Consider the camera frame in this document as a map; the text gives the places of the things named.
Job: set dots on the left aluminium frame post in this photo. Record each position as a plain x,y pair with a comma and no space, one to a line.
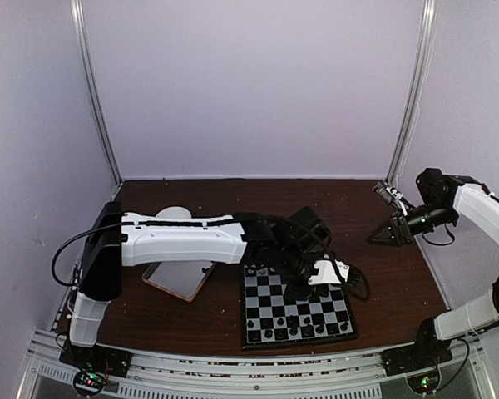
79,23

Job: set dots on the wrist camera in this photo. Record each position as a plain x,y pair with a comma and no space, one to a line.
391,196
325,272

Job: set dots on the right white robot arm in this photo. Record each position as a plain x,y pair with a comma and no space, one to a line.
448,200

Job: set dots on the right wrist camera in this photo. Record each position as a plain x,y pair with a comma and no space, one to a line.
391,196

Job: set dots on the black grey chessboard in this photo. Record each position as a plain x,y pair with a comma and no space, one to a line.
319,321

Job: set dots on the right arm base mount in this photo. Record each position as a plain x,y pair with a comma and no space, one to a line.
421,369

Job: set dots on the aluminium front rail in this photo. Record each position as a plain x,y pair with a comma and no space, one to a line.
352,374

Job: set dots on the wooden rimmed black tray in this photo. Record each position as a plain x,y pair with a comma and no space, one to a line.
182,279

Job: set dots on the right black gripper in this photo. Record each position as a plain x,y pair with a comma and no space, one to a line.
397,229

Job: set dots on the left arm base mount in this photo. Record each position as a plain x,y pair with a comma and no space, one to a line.
95,367

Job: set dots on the white ceramic bowl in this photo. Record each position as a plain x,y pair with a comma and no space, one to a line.
174,212

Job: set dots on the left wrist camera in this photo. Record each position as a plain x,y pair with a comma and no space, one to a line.
325,272

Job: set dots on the aluminium frame post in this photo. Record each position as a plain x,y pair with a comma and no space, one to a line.
79,23
419,72

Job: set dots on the right aluminium frame post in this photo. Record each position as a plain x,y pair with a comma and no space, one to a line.
419,72

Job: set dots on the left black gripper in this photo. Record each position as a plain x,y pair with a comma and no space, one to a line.
294,293

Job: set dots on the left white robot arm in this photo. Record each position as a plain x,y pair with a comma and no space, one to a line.
121,239

